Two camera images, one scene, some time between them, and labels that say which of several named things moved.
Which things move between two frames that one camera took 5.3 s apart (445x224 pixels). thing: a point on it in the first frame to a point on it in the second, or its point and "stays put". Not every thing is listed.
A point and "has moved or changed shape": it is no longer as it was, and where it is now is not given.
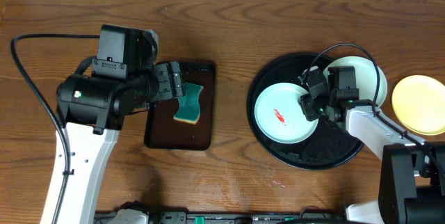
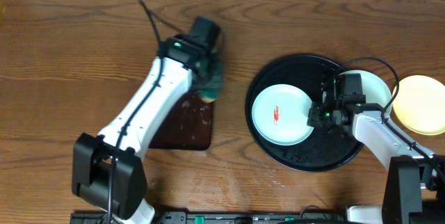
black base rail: (311, 216) stays put
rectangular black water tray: (162, 131) stays put
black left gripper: (167, 81) to (211, 69)
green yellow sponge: (189, 104) to (214, 89)
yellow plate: (418, 103) stays put
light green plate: (366, 78) has moved or changed shape
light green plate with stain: (279, 117) stays put
